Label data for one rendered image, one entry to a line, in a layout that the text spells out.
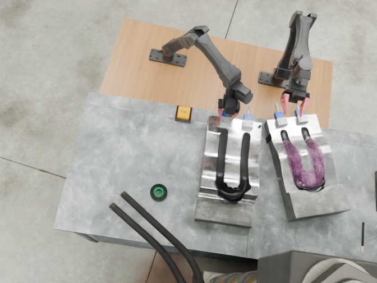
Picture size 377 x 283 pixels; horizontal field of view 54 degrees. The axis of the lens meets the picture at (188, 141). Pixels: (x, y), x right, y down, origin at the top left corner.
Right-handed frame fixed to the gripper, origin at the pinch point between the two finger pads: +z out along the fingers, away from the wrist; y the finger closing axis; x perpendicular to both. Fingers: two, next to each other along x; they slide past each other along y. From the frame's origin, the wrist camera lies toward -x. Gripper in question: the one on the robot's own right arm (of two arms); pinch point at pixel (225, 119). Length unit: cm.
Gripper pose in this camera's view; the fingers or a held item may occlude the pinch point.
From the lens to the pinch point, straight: 180.4
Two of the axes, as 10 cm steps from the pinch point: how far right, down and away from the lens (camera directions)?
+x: 0.9, -6.4, 7.6
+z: -1.0, 7.6, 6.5
